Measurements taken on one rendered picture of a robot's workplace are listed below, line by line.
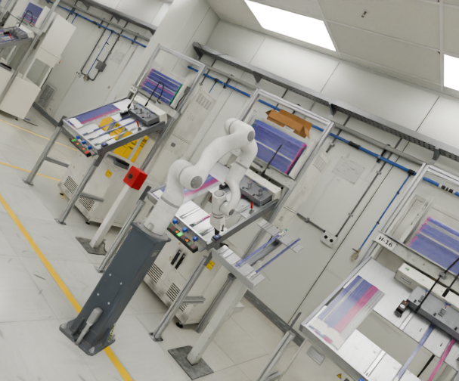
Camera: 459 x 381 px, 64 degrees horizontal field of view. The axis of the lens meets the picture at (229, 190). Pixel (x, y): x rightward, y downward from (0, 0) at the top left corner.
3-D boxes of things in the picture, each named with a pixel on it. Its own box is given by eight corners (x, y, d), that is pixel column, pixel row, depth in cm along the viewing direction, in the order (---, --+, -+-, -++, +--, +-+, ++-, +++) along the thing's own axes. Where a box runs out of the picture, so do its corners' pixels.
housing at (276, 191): (272, 207, 278) (274, 193, 269) (228, 178, 305) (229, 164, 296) (279, 203, 283) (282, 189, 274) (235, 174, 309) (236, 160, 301)
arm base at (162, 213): (158, 242, 188) (177, 212, 187) (130, 221, 192) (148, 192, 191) (172, 240, 206) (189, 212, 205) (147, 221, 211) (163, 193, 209)
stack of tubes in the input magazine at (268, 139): (286, 174, 270) (305, 143, 268) (237, 145, 298) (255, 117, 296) (291, 178, 280) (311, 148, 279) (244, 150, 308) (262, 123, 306)
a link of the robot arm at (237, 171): (258, 175, 214) (232, 218, 217) (240, 163, 222) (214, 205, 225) (252, 171, 206) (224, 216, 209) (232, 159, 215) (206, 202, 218)
